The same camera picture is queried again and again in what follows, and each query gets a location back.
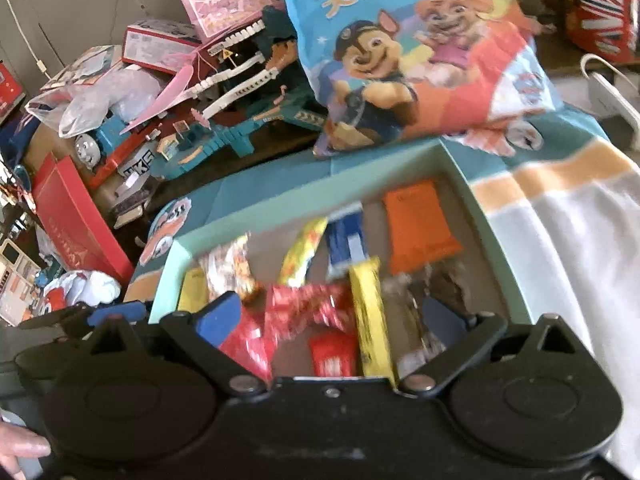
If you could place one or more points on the cartoon puppy snack bag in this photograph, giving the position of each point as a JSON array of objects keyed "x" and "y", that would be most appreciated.
[{"x": 400, "y": 60}]

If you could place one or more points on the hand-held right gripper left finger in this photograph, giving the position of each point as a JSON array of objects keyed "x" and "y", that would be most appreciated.
[{"x": 217, "y": 317}]

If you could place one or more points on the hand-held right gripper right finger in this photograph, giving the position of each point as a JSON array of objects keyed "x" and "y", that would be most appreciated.
[{"x": 442, "y": 317}]

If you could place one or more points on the small red box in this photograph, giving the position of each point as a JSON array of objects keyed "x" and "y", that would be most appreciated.
[{"x": 10, "y": 85}]

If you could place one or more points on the orange-red patterned snack packet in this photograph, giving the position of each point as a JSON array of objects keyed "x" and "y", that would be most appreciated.
[{"x": 230, "y": 267}]

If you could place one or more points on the shiny red snack packet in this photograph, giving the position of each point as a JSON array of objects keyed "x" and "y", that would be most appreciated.
[{"x": 295, "y": 310}]

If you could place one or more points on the large red cardboard box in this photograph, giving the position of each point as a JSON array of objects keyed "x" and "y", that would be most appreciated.
[{"x": 75, "y": 220}]

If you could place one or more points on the white power strip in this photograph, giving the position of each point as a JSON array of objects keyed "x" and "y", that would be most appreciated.
[{"x": 610, "y": 95}]

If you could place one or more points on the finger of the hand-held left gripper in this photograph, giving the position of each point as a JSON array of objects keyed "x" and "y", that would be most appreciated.
[{"x": 120, "y": 312}]

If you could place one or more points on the yellow wavy-print snack packet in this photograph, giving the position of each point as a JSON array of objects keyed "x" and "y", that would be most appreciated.
[{"x": 302, "y": 250}]

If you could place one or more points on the blue toy train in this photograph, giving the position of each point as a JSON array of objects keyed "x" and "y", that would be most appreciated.
[{"x": 87, "y": 147}]

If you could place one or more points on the red and white box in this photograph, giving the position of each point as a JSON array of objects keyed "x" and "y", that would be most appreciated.
[{"x": 160, "y": 42}]

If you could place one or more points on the teal cardboard box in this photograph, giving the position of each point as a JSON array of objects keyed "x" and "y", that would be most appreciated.
[{"x": 266, "y": 259}]

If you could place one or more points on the plain red snack packet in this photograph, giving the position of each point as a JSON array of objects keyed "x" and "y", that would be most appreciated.
[{"x": 332, "y": 355}]

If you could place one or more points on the brown foil candy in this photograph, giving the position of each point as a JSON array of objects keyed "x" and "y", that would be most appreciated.
[{"x": 445, "y": 280}]

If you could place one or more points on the blue and white snack packet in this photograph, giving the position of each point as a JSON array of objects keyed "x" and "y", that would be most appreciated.
[{"x": 345, "y": 240}]

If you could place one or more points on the white toy number plate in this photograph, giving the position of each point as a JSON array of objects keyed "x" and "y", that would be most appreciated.
[{"x": 134, "y": 167}]

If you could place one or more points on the orange snack packet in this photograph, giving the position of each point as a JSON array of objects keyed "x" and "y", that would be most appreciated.
[{"x": 420, "y": 230}]

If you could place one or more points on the flag-print box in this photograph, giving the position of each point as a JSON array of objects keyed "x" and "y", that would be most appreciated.
[{"x": 605, "y": 10}]

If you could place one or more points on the printed teal tablecloth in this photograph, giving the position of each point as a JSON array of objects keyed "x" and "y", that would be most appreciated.
[{"x": 575, "y": 240}]

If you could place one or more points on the long yellow snack bar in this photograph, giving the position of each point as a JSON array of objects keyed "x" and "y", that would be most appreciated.
[{"x": 370, "y": 320}]

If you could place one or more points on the person's left hand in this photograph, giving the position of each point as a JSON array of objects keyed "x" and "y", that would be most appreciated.
[{"x": 20, "y": 445}]

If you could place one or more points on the brown cardboard box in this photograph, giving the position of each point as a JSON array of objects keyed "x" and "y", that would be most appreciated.
[{"x": 45, "y": 145}]

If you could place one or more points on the teal toy track set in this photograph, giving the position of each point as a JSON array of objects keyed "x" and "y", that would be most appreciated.
[{"x": 240, "y": 75}]

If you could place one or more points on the white plastic bag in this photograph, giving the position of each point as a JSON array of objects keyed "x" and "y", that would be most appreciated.
[{"x": 110, "y": 95}]

